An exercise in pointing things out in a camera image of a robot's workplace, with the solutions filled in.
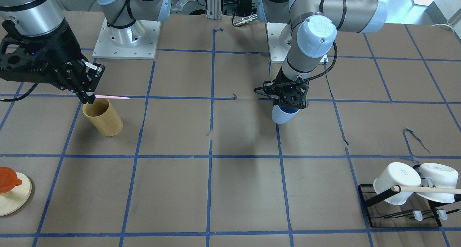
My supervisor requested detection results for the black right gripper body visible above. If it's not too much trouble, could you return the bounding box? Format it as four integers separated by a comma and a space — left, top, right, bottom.
1, 19, 89, 93

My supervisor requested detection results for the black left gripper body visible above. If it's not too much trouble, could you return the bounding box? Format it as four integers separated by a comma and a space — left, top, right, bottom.
263, 81, 309, 109

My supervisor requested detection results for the light blue plastic cup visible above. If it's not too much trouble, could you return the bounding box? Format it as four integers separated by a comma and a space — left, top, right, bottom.
271, 105, 300, 124

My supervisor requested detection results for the pink chopstick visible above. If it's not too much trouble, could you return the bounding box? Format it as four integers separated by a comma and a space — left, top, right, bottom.
95, 95, 131, 100

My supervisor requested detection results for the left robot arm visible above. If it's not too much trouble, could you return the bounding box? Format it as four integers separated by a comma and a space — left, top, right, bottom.
254, 0, 388, 109

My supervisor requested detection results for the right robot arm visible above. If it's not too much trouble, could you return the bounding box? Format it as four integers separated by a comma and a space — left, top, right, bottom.
1, 0, 171, 104

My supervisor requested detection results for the bamboo wooden cup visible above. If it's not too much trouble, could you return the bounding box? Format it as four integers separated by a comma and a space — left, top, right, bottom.
82, 98, 124, 137

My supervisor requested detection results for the orange cup on stand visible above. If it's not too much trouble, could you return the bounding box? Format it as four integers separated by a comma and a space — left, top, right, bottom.
0, 167, 22, 194

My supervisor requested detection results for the white mug near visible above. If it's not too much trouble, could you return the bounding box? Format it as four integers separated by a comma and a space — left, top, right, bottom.
373, 162, 421, 194

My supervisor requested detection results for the white mug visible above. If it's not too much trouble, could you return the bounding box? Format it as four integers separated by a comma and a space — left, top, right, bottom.
373, 162, 421, 194
417, 163, 459, 204

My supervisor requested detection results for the wooden rack dowel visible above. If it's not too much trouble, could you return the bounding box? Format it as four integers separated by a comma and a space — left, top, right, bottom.
390, 185, 461, 194

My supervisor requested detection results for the white mug far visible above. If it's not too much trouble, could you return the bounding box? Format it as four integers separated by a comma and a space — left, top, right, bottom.
417, 163, 459, 204

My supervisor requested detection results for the black wire mug rack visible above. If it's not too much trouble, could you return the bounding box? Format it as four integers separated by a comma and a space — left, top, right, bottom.
358, 164, 460, 228

